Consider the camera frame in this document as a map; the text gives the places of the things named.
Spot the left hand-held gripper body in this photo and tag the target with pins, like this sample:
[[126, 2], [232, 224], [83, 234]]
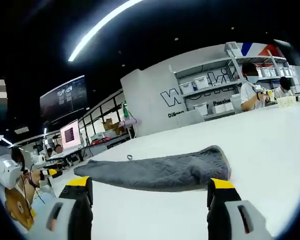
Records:
[[38, 160]]

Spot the long ceiling light strip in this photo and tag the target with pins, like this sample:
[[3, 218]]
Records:
[[102, 27]]

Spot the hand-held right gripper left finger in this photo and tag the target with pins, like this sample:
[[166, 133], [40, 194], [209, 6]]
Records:
[[76, 207]]

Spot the white table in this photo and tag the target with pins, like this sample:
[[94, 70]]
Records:
[[252, 140]]

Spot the white chest device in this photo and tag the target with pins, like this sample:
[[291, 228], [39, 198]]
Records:
[[5, 170]]

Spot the row of white storage boxes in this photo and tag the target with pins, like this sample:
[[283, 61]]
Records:
[[201, 82]]

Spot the grey chair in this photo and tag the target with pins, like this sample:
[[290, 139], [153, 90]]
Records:
[[190, 118]]

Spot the large dark wall screen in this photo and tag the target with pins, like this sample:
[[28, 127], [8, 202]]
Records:
[[63, 96]]

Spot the standing desk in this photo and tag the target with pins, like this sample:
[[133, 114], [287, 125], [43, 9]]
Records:
[[65, 156]]

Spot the grey towel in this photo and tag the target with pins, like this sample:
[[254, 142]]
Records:
[[165, 170]]

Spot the white patterned box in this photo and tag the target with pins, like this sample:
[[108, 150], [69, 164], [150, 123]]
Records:
[[286, 102]]

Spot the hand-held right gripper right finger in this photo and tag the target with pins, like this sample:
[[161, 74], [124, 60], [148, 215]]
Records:
[[222, 210]]

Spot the pink screen monitor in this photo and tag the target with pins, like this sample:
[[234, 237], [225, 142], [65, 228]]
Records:
[[70, 135]]

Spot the red flat item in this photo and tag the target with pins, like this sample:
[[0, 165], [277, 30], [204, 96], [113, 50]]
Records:
[[100, 142]]

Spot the person's light blue trousers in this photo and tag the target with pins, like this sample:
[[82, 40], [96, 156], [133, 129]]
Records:
[[45, 197]]

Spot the stack of grey bins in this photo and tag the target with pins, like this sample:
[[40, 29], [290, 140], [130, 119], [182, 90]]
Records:
[[231, 47]]

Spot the green hanging cloth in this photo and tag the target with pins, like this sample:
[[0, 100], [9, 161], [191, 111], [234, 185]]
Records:
[[126, 110]]

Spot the stack of cardboard boxes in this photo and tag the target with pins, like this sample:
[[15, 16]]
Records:
[[112, 126]]

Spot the metal shelf rack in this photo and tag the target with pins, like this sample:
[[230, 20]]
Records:
[[207, 67]]

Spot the purple rolled mat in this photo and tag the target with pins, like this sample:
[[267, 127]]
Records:
[[128, 122]]

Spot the person's left hand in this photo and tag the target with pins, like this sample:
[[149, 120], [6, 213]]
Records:
[[35, 178]]

